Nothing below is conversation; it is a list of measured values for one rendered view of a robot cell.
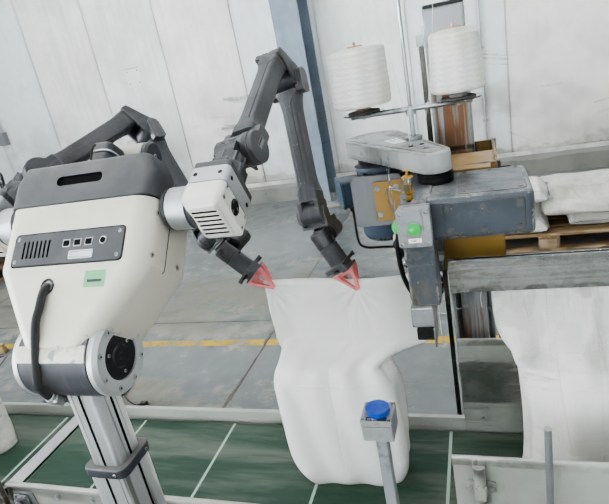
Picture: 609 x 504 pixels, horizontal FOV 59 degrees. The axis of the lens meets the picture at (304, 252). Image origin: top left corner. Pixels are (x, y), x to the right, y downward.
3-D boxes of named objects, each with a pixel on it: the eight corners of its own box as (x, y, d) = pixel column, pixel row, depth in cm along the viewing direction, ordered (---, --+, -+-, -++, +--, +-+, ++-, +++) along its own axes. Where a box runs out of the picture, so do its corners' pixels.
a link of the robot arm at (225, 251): (210, 256, 163) (215, 246, 159) (222, 243, 167) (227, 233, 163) (228, 270, 163) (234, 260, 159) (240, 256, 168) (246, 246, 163)
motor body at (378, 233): (361, 245, 176) (349, 171, 168) (368, 229, 189) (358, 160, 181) (407, 241, 171) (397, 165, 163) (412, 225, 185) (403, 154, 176)
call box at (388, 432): (362, 441, 133) (359, 421, 131) (368, 420, 140) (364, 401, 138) (394, 442, 131) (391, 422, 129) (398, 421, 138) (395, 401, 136)
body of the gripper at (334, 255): (356, 254, 154) (341, 233, 153) (345, 269, 146) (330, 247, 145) (338, 264, 158) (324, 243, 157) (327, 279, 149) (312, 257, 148)
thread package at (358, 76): (328, 118, 148) (317, 53, 142) (341, 109, 162) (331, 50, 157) (388, 108, 142) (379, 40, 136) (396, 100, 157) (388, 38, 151)
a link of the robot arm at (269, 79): (253, 48, 146) (284, 34, 142) (277, 87, 155) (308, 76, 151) (209, 157, 119) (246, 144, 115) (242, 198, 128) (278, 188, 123)
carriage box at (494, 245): (419, 272, 161) (407, 171, 150) (427, 233, 191) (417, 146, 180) (507, 268, 153) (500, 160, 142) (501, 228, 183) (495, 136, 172)
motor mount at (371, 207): (356, 229, 170) (348, 179, 165) (360, 222, 176) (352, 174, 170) (448, 221, 161) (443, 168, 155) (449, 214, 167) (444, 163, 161)
